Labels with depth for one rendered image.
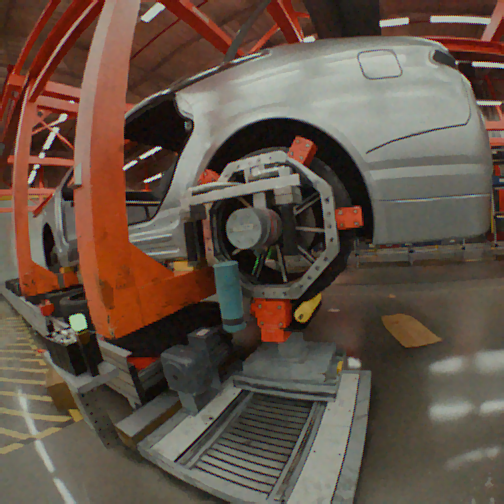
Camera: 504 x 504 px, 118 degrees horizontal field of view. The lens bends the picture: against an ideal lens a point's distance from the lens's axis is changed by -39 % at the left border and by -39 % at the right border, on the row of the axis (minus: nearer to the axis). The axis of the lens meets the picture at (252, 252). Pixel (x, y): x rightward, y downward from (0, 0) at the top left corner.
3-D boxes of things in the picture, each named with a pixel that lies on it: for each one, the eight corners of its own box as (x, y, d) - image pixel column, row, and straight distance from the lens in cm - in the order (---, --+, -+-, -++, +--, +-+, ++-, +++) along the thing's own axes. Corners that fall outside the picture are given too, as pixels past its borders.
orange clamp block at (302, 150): (307, 168, 94) (318, 148, 95) (302, 164, 87) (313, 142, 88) (292, 161, 96) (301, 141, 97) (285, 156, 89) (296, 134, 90)
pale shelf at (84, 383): (119, 375, 91) (117, 367, 90) (80, 396, 86) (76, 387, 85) (74, 347, 128) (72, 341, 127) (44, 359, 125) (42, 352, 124)
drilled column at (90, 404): (122, 439, 129) (88, 363, 106) (106, 450, 127) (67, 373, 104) (110, 430, 136) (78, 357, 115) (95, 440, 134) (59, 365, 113)
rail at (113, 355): (151, 389, 125) (139, 349, 115) (137, 399, 121) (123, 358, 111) (34, 318, 348) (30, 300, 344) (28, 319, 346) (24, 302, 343)
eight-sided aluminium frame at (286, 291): (343, 293, 93) (327, 146, 93) (341, 298, 86) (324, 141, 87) (219, 293, 112) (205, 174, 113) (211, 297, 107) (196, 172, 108)
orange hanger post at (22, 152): (38, 294, 279) (43, 78, 350) (21, 298, 276) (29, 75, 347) (34, 293, 297) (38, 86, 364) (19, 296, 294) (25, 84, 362)
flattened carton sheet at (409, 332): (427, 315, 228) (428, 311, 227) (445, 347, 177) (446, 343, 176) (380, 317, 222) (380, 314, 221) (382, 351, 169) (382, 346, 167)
